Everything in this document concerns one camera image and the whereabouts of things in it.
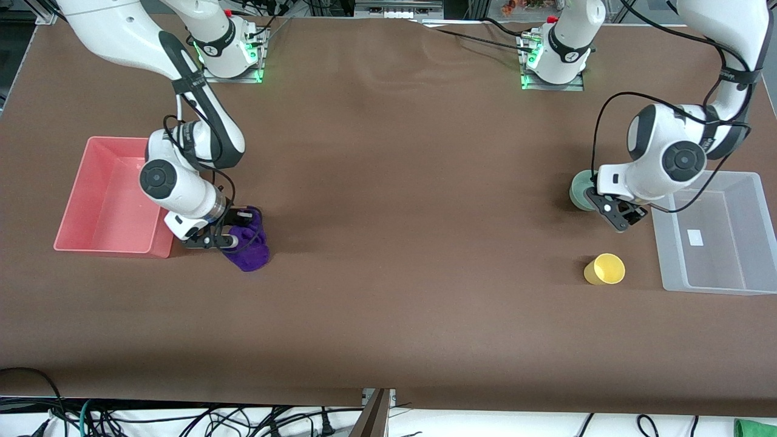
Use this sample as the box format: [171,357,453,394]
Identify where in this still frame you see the brown table cover sheet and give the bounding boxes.
[0,12,777,419]

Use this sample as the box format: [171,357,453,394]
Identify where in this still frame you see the yellow plastic cup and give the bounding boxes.
[583,253,626,286]

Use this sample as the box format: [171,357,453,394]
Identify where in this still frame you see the black cable across table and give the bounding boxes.
[419,18,538,55]

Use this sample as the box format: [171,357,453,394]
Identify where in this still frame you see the brown wooden board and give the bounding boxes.
[349,388,392,437]

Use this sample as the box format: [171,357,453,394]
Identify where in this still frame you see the pink plastic bin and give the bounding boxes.
[53,137,177,259]

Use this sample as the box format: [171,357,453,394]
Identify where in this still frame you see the translucent plastic bin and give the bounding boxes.
[651,171,777,296]

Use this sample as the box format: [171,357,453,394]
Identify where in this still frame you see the purple cloth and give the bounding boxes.
[220,206,271,273]

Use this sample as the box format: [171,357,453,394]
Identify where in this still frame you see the green fabric piece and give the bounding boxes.
[733,418,777,437]

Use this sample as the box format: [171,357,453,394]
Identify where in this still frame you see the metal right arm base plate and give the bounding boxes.
[200,30,269,84]

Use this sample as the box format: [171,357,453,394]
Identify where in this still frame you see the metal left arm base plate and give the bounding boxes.
[517,33,586,92]

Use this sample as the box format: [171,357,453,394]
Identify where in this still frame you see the black looped floor cable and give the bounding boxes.
[0,367,64,437]

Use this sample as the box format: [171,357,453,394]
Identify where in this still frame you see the grey equipment box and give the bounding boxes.
[355,0,444,19]

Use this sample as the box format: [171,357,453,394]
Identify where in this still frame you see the pale green bowl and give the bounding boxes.
[569,170,603,212]

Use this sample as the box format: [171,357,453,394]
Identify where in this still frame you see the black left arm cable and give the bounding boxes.
[619,0,762,76]

